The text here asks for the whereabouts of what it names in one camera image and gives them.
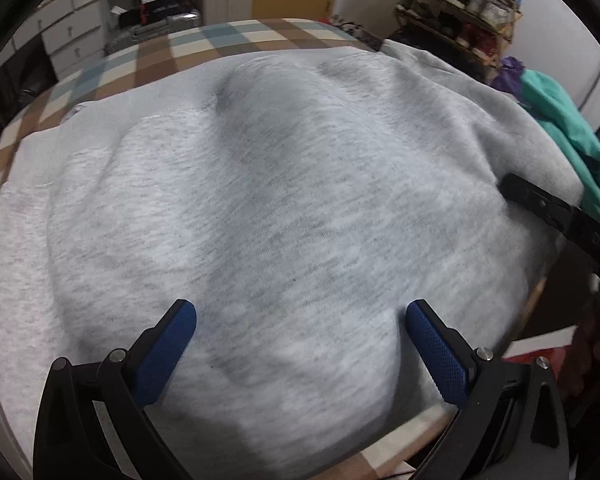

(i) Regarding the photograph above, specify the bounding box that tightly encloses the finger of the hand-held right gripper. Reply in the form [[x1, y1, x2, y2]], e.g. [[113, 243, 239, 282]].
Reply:
[[499, 173, 600, 273]]

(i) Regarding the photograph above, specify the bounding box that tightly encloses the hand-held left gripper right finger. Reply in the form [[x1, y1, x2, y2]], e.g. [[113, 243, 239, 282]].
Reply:
[[405, 299, 572, 480]]

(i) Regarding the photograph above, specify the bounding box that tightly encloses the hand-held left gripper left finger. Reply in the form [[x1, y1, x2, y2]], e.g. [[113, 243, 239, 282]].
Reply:
[[32, 299, 197, 480]]

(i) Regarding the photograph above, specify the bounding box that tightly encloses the light grey sweatshirt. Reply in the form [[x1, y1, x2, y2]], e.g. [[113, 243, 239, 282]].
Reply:
[[0, 40, 583, 480]]

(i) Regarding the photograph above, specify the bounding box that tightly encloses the teal garment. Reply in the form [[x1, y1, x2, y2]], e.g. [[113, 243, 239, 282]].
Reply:
[[515, 69, 600, 236]]

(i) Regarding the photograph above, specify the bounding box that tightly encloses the red white bag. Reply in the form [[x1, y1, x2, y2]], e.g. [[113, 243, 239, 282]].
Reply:
[[502, 325, 578, 386]]

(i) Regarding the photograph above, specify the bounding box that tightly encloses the purple bag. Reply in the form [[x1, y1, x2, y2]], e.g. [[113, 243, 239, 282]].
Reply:
[[490, 56, 526, 96]]

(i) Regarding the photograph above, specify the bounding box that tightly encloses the brown blue plaid blanket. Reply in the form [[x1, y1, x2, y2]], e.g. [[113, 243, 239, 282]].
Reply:
[[0, 19, 546, 480]]

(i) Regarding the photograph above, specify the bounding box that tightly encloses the black backpack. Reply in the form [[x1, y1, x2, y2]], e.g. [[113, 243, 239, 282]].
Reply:
[[10, 35, 58, 98]]

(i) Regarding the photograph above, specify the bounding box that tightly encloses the silver suitcase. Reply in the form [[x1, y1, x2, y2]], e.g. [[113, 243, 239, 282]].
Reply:
[[104, 10, 203, 56]]

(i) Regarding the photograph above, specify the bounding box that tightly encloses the black box red trim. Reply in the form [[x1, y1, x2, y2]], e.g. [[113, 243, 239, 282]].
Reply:
[[139, 0, 197, 25]]

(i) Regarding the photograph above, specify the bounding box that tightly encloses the white desk with drawers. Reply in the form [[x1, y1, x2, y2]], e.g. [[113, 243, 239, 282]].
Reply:
[[12, 0, 106, 48]]

